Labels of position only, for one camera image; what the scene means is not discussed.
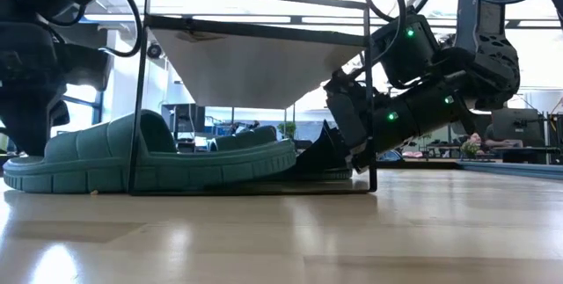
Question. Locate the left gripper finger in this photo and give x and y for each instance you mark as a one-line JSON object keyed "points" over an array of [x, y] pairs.
{"points": [[26, 121]]}

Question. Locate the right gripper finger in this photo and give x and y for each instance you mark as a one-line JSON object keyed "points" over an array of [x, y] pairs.
{"points": [[327, 156]]}

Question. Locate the green slide sandal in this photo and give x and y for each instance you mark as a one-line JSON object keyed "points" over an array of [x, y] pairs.
{"points": [[246, 139], [88, 165]]}

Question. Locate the black-framed wooden shelf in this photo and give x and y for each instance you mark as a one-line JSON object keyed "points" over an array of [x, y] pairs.
{"points": [[246, 73]]}

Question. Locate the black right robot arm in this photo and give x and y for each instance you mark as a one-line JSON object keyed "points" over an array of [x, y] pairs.
{"points": [[484, 55]]}

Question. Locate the potted green plant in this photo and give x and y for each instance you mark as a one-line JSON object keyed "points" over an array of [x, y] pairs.
{"points": [[287, 129]]}

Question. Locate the person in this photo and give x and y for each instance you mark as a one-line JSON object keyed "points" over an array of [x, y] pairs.
{"points": [[501, 139]]}

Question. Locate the large black monitor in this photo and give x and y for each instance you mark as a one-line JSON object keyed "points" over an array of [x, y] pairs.
{"points": [[516, 123]]}

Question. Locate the dark cabinet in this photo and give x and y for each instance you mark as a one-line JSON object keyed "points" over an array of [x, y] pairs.
{"points": [[193, 117]]}

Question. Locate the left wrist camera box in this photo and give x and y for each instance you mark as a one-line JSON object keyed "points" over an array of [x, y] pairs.
{"points": [[88, 68]]}

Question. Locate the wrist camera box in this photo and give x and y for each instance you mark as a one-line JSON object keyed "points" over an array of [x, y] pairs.
{"points": [[88, 68], [347, 82]]}

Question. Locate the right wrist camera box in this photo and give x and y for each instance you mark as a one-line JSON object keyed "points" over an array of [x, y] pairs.
{"points": [[347, 82]]}

